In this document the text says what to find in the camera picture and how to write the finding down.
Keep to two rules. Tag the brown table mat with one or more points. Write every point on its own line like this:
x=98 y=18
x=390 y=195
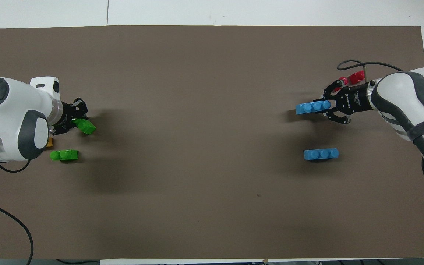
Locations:
x=212 y=206

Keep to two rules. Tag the yellow two-stud toy block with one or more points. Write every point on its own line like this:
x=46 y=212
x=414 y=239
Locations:
x=49 y=142

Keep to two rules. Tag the red one-stud toy block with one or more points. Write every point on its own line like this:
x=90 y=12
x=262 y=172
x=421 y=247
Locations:
x=343 y=81
x=356 y=77

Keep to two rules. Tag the green two-stud toy block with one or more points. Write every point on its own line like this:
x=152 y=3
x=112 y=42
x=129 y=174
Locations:
x=86 y=127
x=64 y=155

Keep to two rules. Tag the blue three-stud toy block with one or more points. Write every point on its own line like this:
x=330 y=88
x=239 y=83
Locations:
x=311 y=107
x=320 y=154

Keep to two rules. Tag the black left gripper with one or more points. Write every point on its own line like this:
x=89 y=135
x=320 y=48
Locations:
x=64 y=115

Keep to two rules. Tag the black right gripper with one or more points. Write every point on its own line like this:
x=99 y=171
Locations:
x=357 y=98

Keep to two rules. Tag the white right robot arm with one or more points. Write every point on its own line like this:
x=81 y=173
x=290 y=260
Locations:
x=410 y=106

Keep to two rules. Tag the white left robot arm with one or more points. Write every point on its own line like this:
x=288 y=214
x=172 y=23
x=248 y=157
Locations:
x=13 y=117

